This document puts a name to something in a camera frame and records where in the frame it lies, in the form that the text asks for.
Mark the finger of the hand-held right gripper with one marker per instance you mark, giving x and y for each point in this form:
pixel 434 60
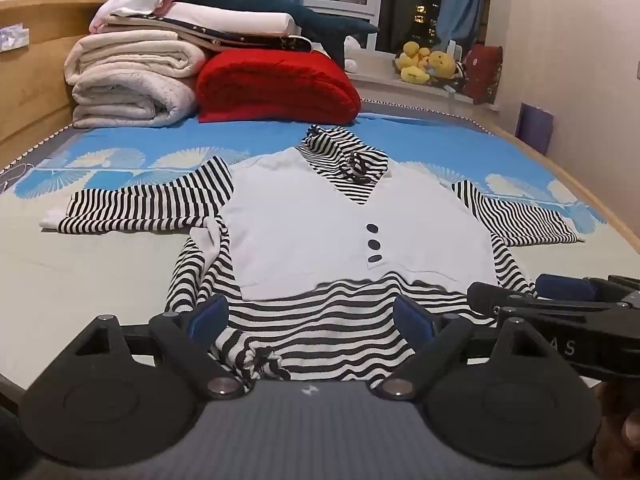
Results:
pixel 500 297
pixel 565 287

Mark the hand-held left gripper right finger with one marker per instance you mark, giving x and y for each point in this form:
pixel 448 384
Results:
pixel 415 321

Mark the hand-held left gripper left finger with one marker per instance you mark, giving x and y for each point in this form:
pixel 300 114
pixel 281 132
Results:
pixel 210 317

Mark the striped shirt with white vest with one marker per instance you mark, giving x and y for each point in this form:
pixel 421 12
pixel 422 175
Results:
pixel 300 220

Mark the person's right hand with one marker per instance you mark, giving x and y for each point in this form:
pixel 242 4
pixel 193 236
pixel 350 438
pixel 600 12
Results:
pixel 622 425

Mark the blue and white printed bedsheet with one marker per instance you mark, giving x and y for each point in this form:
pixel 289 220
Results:
pixel 110 270

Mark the purple box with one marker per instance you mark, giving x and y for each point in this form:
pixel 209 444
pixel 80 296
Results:
pixel 535 127

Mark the red folded quilt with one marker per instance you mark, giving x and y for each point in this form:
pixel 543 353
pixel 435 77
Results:
pixel 270 85

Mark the yellow plush toys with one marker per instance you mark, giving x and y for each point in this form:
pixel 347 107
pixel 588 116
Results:
pixel 425 62

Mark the cream folded quilt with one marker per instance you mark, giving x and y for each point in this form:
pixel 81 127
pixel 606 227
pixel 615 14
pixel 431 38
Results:
pixel 130 80

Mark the dark dotted folded blanket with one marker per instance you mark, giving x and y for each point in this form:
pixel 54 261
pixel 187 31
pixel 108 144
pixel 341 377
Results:
pixel 240 39

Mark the dark teal plush shark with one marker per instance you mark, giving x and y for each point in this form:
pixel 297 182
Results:
pixel 260 5

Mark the tissue box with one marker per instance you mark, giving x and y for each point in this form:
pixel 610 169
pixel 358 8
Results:
pixel 14 37

